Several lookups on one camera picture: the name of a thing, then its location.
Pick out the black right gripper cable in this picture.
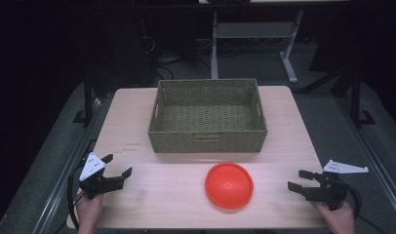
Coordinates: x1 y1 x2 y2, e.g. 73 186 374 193
336 177 387 234

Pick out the person's left hand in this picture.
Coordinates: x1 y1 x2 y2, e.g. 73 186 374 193
76 190 104 234

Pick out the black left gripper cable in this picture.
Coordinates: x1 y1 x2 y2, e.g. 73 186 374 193
66 152 94 232

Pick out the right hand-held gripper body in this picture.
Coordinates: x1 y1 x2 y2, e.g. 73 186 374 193
304 159 370 212

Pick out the grey metal table frame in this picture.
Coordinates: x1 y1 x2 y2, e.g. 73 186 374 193
209 10 304 85

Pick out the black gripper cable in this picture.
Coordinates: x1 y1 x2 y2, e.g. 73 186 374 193
66 152 94 232
336 177 387 234

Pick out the aluminium rail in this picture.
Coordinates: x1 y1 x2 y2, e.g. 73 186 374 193
336 97 396 225
31 97 106 234

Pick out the woven green basket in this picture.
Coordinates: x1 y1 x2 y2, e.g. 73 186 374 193
147 78 269 154

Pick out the red round plate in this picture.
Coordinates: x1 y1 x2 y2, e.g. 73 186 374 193
204 162 255 210

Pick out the bundle of floor cables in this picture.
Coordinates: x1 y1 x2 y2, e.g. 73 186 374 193
139 16 217 81

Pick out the black metal stand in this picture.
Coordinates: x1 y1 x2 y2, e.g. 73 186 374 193
332 66 376 128
71 69 104 125

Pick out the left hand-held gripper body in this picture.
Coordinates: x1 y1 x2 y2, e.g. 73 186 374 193
78 151 125 200

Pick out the person's right hand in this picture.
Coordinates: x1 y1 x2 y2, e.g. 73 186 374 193
310 200 357 234

